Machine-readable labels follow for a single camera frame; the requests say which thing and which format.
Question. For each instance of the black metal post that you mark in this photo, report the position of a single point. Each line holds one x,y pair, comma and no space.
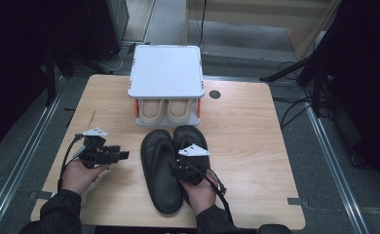
50,84

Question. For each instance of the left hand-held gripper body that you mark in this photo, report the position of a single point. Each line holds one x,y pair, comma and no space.
95,154

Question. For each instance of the person's left hand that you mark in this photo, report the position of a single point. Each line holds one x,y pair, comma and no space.
77,177

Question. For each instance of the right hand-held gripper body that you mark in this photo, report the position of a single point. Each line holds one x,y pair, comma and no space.
191,172

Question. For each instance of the black tripod stand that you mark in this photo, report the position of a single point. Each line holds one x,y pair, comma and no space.
285,70

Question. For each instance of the metal floor rail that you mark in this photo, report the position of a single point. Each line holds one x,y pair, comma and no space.
24,162
327,152

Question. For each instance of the dark curtain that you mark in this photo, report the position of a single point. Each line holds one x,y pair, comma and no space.
366,81
16,65

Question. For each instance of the grey tape strip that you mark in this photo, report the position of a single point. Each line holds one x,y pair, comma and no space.
37,195
296,201

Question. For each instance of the white shoe rack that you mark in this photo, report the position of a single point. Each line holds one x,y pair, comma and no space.
165,71

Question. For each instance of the cream clog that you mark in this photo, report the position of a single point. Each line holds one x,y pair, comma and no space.
150,112
178,112

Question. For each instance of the black cabinet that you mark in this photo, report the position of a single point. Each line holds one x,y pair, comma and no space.
106,29

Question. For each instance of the black flip-flop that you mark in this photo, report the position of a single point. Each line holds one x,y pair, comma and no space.
159,182
188,136

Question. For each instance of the person's right hand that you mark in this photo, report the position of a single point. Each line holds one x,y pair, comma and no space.
201,196

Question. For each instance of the light wooden frame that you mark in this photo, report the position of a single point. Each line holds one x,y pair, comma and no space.
243,13

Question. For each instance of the black round table grommet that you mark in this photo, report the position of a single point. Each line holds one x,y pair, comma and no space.
215,94

